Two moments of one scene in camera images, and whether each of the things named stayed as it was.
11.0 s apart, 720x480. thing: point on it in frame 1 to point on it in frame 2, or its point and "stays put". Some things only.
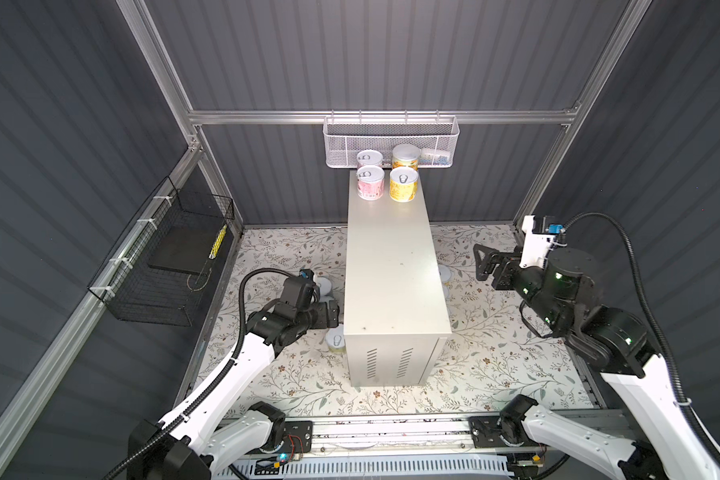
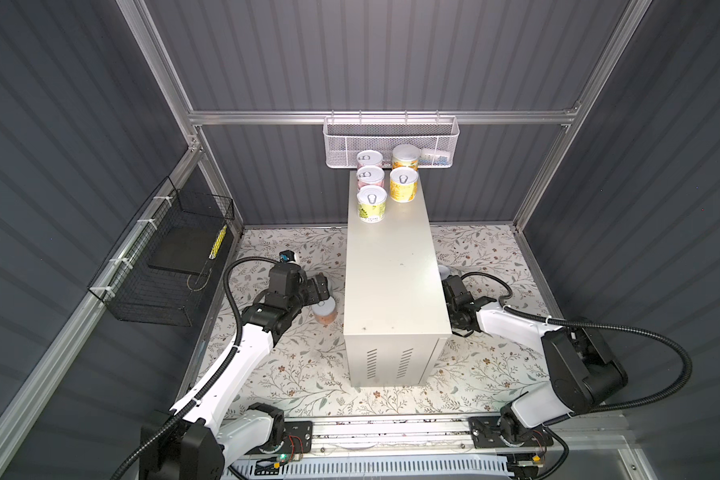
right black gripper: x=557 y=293 to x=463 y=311
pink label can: x=370 y=182 stays put
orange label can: x=406 y=155 stays put
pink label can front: x=369 y=157 stays put
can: x=403 y=183 stays put
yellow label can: x=335 y=338 to x=372 y=204
